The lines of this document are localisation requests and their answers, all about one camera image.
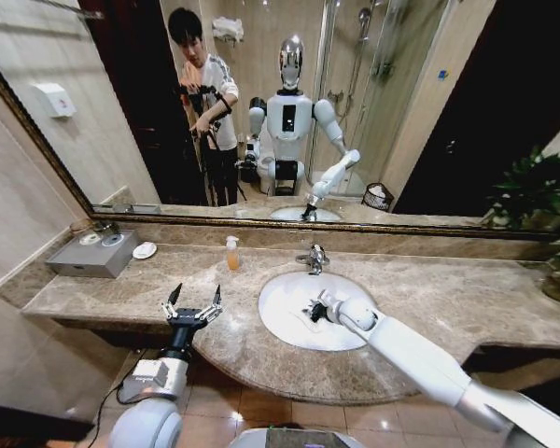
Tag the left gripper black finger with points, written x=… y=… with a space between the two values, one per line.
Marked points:
x=171 y=309
x=214 y=309

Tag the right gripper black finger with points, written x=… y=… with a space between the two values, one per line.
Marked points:
x=308 y=308
x=313 y=317

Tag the white towel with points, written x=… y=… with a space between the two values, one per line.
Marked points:
x=329 y=330

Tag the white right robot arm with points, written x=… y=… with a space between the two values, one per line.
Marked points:
x=401 y=341

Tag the white oval sink basin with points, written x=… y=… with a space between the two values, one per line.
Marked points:
x=284 y=308

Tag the chrome faucet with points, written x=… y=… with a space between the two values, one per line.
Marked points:
x=314 y=259

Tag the orange liquid soap bottle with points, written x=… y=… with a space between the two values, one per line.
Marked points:
x=233 y=257

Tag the white soap dish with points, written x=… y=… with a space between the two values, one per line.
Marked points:
x=144 y=250

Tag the grey amenity tray box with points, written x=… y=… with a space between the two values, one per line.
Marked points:
x=93 y=261

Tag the clear drinking glass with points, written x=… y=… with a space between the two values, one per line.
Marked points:
x=107 y=228

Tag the white robot front shell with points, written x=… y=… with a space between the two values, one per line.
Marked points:
x=298 y=438

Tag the large framed wall mirror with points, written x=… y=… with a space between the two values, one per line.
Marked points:
x=410 y=102

